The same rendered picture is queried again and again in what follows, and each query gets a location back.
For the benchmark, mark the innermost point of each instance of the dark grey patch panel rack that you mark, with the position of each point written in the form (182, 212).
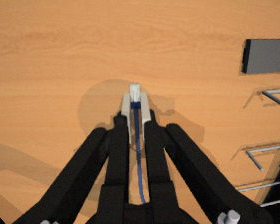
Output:
(263, 56)

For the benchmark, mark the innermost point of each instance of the blue patch cord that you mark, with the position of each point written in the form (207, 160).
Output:
(137, 135)

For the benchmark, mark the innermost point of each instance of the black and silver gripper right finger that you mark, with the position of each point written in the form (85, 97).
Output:
(211, 189)

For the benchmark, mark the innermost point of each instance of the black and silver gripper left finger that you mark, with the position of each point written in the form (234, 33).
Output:
(64, 199)

